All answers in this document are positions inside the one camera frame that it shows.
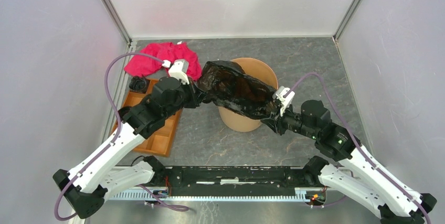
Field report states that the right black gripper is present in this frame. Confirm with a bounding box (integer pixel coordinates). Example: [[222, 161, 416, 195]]
[[259, 100, 317, 139]]

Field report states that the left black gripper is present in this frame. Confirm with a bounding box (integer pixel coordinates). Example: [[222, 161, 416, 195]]
[[164, 77, 207, 119]]

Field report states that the black trash bag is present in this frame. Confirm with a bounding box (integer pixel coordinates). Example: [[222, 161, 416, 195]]
[[196, 60, 279, 120]]

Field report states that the orange trash bin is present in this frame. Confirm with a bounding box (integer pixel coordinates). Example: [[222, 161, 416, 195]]
[[218, 58, 278, 132]]

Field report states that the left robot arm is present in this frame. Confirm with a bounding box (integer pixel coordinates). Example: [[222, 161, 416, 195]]
[[53, 77, 200, 219]]

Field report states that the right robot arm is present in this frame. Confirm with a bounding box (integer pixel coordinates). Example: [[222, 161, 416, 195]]
[[259, 100, 437, 223]]

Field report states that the orange compartment tray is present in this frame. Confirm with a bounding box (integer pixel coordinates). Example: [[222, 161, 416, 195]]
[[119, 78, 182, 157]]

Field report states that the red cloth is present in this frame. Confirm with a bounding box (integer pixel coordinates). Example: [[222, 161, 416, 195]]
[[124, 42, 202, 81]]

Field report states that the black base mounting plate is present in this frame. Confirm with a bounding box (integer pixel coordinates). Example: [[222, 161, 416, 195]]
[[147, 166, 322, 197]]

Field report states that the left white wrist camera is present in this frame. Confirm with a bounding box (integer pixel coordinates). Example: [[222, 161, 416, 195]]
[[162, 59, 190, 84]]

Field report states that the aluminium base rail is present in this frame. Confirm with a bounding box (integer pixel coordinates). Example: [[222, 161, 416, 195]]
[[112, 166, 328, 203]]

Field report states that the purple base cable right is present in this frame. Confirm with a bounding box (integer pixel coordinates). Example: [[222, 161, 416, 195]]
[[311, 194, 348, 209]]

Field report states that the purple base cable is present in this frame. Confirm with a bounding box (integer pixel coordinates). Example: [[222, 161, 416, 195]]
[[311, 194, 348, 209], [139, 184, 190, 212]]

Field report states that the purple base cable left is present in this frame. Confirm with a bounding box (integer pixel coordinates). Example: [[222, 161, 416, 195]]
[[139, 184, 190, 212]]

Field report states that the left aluminium corner post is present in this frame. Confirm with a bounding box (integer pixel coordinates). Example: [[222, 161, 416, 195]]
[[101, 0, 132, 45]]

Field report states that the aluminium corner post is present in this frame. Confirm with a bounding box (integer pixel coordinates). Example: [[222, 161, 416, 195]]
[[101, 0, 132, 45], [332, 0, 362, 44]]

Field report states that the right aluminium corner post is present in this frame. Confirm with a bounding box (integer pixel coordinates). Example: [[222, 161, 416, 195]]
[[332, 0, 362, 44]]

